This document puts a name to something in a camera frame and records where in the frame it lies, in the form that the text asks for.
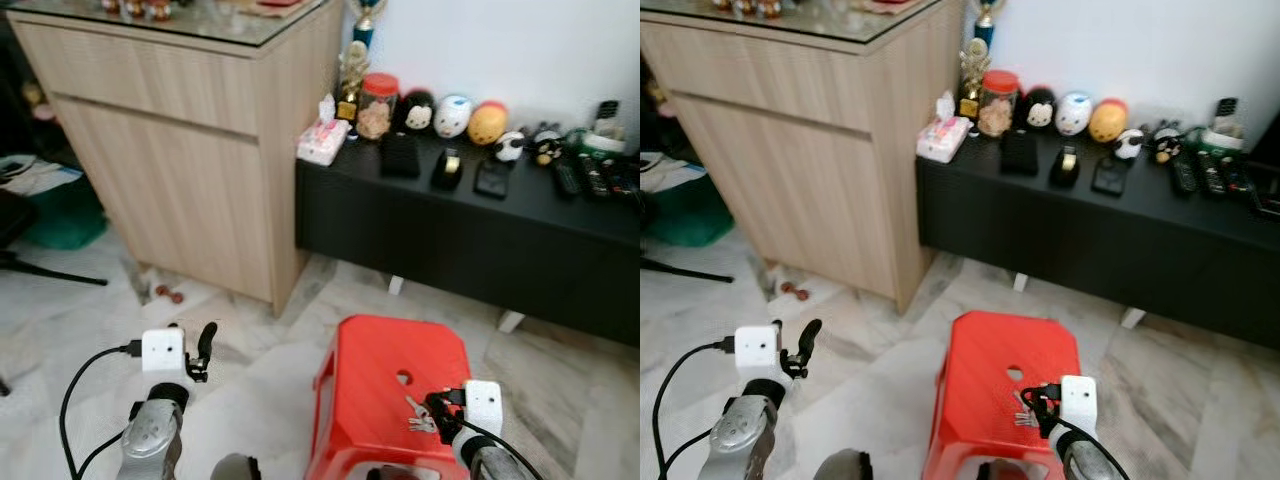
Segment red plastic stool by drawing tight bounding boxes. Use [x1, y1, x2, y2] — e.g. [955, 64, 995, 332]
[305, 314, 501, 480]
[922, 310, 1097, 480]

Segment black pole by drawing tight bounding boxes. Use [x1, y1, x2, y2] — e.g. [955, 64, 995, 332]
[640, 257, 736, 285]
[0, 250, 109, 287]

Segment robot left leg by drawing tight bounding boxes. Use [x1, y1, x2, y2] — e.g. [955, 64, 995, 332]
[815, 449, 871, 480]
[210, 453, 263, 480]

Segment green plastic bin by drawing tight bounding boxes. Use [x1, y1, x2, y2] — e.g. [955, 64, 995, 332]
[22, 170, 107, 251]
[643, 175, 737, 247]

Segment black low console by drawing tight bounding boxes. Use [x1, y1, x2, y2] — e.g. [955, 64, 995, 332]
[915, 128, 1280, 351]
[295, 130, 641, 347]

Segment light wooden cabinet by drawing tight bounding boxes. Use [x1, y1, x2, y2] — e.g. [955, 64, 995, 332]
[5, 0, 347, 317]
[640, 0, 967, 314]

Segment white paper sheets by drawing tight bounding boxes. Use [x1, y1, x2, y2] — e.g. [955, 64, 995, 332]
[0, 156, 87, 197]
[640, 153, 707, 194]

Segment black remote control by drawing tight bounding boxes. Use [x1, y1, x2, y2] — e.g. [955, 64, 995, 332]
[1169, 154, 1200, 195]
[1196, 151, 1227, 195]
[553, 157, 584, 197]
[1225, 156, 1259, 197]
[578, 151, 612, 197]
[606, 158, 641, 198]

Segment black tape dispenser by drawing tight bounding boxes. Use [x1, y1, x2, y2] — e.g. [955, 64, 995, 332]
[431, 146, 465, 192]
[1049, 144, 1084, 190]

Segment black flat pouch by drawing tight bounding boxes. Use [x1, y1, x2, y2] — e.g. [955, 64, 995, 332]
[1091, 156, 1132, 197]
[473, 157, 514, 200]

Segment pink tissue pack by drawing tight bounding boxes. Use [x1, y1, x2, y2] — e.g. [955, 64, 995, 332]
[917, 91, 974, 164]
[297, 94, 352, 167]

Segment black rectangular case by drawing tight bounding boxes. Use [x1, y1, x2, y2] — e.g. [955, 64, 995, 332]
[379, 132, 422, 180]
[1001, 129, 1042, 177]

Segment green white bowl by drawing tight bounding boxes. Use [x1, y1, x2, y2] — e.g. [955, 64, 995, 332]
[575, 125, 629, 162]
[1199, 122, 1247, 157]

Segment small black yellow toy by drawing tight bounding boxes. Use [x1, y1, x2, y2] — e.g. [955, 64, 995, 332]
[530, 124, 564, 167]
[1150, 121, 1187, 165]

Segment yellow round plush toy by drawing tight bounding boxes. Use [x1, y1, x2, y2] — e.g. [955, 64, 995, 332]
[1088, 97, 1130, 144]
[467, 100, 509, 148]

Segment white round plush toy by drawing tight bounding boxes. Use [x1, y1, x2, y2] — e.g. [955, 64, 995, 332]
[433, 94, 474, 140]
[1055, 91, 1094, 137]

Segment clear jar with red lid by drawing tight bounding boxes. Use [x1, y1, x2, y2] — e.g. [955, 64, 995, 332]
[357, 72, 401, 142]
[978, 69, 1022, 139]

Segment black mouse plush toy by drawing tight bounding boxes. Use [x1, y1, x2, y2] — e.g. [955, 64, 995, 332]
[1020, 86, 1059, 132]
[398, 89, 438, 136]

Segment small figurines group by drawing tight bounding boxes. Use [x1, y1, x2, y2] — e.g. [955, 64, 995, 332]
[98, 0, 173, 22]
[712, 0, 785, 19]

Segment blue and gold trophy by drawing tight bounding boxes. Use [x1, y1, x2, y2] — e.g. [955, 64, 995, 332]
[974, 0, 1007, 47]
[350, 0, 387, 50]

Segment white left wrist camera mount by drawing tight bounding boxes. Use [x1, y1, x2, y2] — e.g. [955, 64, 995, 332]
[141, 328, 188, 377]
[734, 325, 782, 384]

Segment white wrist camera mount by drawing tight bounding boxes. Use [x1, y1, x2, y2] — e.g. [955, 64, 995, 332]
[734, 325, 782, 384]
[141, 328, 188, 377]
[464, 380, 504, 442]
[1059, 375, 1099, 434]

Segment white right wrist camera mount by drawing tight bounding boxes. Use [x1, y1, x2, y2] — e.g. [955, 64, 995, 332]
[464, 380, 504, 442]
[1059, 375, 1099, 434]

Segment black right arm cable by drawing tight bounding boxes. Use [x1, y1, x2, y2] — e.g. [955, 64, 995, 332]
[1055, 415, 1131, 480]
[455, 418, 546, 480]

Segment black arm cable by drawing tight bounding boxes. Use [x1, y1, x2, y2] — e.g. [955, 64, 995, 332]
[652, 340, 737, 480]
[455, 418, 546, 480]
[1055, 415, 1131, 480]
[58, 340, 144, 480]

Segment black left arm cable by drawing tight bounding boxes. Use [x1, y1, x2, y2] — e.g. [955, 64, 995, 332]
[58, 340, 144, 480]
[652, 340, 737, 480]

